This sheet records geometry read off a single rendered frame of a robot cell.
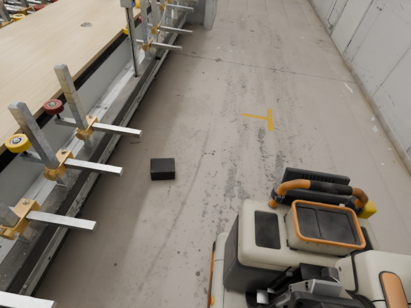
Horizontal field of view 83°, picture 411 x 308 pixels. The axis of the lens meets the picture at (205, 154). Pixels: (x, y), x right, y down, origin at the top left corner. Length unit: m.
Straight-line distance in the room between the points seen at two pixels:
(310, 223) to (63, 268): 1.48
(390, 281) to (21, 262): 1.08
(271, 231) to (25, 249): 0.92
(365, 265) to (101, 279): 1.49
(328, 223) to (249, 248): 0.29
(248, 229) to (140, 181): 1.27
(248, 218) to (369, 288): 0.52
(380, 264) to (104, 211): 1.70
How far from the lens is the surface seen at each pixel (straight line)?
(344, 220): 1.00
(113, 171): 1.05
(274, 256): 0.93
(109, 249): 1.79
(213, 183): 2.00
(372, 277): 0.54
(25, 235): 1.11
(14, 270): 1.12
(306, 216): 0.93
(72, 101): 1.17
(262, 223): 0.97
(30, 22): 2.30
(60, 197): 1.20
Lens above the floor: 1.64
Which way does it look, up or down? 48 degrees down
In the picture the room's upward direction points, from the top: 9 degrees clockwise
